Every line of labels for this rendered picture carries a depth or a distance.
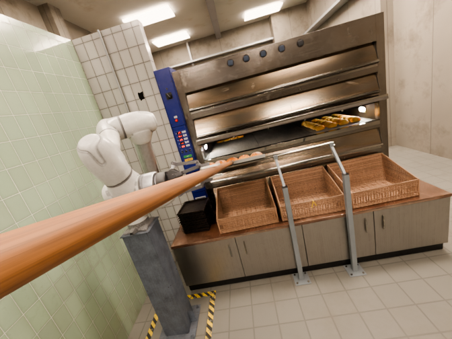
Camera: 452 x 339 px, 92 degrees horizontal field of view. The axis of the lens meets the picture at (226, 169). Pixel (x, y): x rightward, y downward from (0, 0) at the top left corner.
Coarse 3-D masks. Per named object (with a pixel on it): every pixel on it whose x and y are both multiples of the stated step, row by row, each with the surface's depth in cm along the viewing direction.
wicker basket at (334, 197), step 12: (312, 168) 226; (276, 180) 232; (300, 180) 228; (312, 180) 227; (324, 180) 226; (276, 192) 210; (300, 192) 229; (312, 192) 228; (324, 192) 225; (336, 192) 200; (276, 204) 225; (300, 204) 190; (324, 204) 203; (336, 204) 188; (300, 216) 193
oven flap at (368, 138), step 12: (360, 132) 220; (372, 132) 219; (312, 144) 225; (336, 144) 222; (348, 144) 221; (360, 144) 220; (372, 144) 218; (288, 156) 228; (300, 156) 226; (312, 156) 225; (324, 156) 222; (228, 168) 235; (240, 168) 234; (252, 168) 232; (264, 168) 231; (276, 168) 227; (216, 180) 234
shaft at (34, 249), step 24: (216, 168) 79; (144, 192) 25; (168, 192) 30; (72, 216) 15; (96, 216) 16; (120, 216) 19; (0, 240) 10; (24, 240) 11; (48, 240) 12; (72, 240) 14; (96, 240) 16; (0, 264) 10; (24, 264) 11; (48, 264) 12; (0, 288) 10
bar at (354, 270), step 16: (320, 144) 186; (256, 160) 192; (336, 160) 179; (288, 192) 176; (288, 208) 180; (352, 224) 182; (352, 240) 186; (352, 256) 191; (304, 272) 207; (352, 272) 195
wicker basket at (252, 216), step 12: (228, 192) 237; (240, 192) 236; (252, 192) 235; (264, 192) 234; (228, 204) 238; (252, 204) 236; (264, 204) 232; (240, 216) 196; (252, 216) 196; (264, 216) 195; (276, 216) 195; (228, 228) 200; (240, 228) 201
